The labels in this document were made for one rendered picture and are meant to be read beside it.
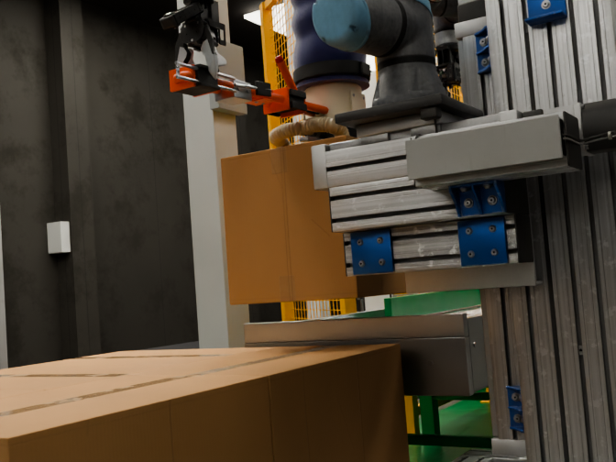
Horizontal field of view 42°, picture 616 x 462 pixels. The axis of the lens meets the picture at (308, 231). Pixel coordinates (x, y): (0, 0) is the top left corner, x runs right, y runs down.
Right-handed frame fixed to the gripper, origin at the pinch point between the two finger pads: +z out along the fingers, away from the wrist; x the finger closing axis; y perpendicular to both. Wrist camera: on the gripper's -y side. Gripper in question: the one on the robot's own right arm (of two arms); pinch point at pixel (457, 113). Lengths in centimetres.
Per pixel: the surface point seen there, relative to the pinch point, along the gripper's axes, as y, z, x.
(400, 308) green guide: -43, 60, -49
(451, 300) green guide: -95, 60, -51
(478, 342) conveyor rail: 27, 67, 10
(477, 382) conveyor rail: 31, 77, 10
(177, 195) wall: -487, -74, -572
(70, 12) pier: -315, -253, -540
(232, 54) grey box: -37, -53, -115
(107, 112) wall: -380, -162, -566
